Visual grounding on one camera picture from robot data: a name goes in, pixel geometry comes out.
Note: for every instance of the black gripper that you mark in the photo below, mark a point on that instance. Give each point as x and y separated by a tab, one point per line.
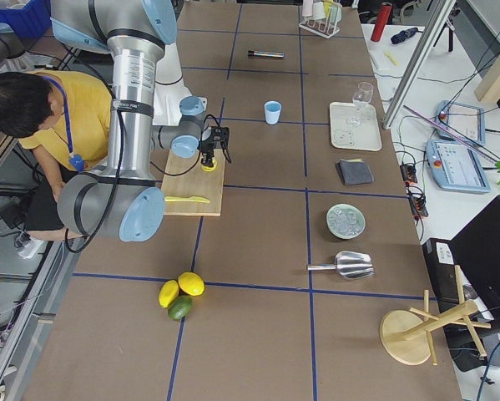
207	149

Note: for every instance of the yellow lemon half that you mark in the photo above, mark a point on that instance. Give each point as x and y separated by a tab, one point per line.
209	168

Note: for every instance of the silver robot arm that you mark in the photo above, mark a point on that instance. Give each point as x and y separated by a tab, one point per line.
150	107

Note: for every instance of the light blue plastic cup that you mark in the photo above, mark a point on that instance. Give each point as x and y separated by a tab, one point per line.
272	110

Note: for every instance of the whole yellow lemon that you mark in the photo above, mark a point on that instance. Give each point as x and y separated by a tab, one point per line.
168	293
191	283

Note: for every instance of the bamboo cutting board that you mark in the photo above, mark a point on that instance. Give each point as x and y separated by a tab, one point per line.
196	182

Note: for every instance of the yellow plastic knife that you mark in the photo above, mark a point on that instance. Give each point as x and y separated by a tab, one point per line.
193	198

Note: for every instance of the steel muddler black tip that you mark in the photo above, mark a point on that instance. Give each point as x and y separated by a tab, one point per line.
264	54

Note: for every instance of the grey folded cloth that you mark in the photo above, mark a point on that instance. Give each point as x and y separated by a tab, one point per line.
354	172

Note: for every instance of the cream bear serving tray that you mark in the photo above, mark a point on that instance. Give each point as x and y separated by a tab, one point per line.
344	135

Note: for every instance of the green bowl of ice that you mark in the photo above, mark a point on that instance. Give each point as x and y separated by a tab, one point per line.
345	221

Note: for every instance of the person in yellow shirt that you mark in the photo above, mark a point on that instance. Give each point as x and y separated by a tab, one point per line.
63	118

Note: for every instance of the green lime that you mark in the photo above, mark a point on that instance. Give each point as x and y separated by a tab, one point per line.
180	307

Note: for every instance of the clear wine glass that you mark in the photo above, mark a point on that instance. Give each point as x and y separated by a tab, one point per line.
361	98

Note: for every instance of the steel ice scoop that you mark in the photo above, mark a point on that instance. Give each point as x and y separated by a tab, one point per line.
349	265

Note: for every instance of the small yellow plastic tool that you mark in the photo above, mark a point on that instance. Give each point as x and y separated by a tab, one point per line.
391	58

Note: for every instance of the blue storage bin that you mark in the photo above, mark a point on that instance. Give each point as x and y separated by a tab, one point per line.
30	21

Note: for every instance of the folded dark blue umbrella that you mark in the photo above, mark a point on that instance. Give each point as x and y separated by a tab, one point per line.
404	35

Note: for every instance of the red bottle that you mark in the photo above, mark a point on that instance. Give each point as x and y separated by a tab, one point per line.
383	16

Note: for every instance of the near blue teach pendant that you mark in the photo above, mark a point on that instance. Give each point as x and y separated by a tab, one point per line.
454	167

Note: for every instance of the blue teach pendant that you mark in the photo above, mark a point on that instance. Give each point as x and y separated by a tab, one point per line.
454	167
462	119

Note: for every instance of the far blue teach pendant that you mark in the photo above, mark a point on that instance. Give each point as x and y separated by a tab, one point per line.
462	119

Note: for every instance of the wooden mug tree stand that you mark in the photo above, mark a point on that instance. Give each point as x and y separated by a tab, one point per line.
407	335

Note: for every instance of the black laptop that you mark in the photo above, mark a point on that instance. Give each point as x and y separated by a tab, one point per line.
476	249

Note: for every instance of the long metal grabber tool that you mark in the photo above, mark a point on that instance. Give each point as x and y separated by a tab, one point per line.
457	137

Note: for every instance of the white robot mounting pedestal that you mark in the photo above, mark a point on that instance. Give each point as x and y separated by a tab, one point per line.
169	89

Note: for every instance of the white wire cup rack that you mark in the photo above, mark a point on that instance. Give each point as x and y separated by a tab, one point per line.
321	17

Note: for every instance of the aluminium frame post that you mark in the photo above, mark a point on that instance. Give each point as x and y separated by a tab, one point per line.
435	23

